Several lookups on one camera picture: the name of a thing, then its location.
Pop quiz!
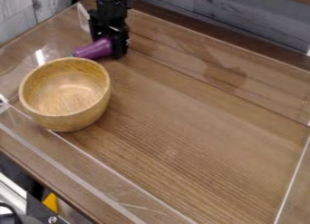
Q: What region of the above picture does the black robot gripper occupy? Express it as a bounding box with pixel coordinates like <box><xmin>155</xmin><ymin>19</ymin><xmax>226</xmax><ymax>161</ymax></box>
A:
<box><xmin>88</xmin><ymin>0</ymin><xmax>131</xmax><ymax>59</ymax></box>

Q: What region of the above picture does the purple toy eggplant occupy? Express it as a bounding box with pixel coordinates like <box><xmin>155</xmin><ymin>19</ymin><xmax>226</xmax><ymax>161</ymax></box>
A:
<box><xmin>72</xmin><ymin>37</ymin><xmax>112</xmax><ymax>60</ymax></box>

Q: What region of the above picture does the brown wooden bowl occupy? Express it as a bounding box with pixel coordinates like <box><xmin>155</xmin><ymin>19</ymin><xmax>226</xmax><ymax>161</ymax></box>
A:
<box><xmin>19</xmin><ymin>57</ymin><xmax>111</xmax><ymax>131</ymax></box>

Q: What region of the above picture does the yellow black equipment base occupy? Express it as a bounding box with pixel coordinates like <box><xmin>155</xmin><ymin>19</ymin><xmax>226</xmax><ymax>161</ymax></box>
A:
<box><xmin>0</xmin><ymin>152</ymin><xmax>95</xmax><ymax>224</ymax></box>

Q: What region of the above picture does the clear acrylic table enclosure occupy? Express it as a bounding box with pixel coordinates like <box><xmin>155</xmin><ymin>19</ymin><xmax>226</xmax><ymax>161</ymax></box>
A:
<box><xmin>0</xmin><ymin>5</ymin><xmax>310</xmax><ymax>224</ymax></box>

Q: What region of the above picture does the black cable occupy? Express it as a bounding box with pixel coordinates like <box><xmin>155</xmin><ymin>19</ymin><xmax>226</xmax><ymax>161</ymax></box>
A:
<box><xmin>0</xmin><ymin>201</ymin><xmax>20</xmax><ymax>224</ymax></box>

